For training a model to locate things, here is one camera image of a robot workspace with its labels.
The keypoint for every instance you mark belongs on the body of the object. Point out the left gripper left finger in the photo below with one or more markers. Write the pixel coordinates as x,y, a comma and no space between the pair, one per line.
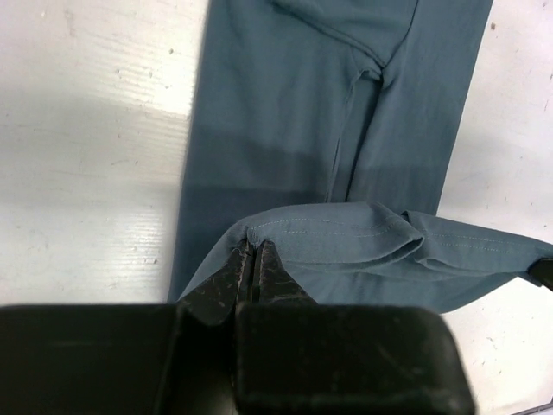
141,358

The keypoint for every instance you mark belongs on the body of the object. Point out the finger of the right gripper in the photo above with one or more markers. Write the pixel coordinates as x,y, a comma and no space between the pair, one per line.
542,271

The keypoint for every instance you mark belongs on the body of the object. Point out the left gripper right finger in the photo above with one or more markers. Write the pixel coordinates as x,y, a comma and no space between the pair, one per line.
295,356

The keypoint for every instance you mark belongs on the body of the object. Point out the teal blue t shirt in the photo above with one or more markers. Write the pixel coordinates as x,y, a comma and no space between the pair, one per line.
327,127

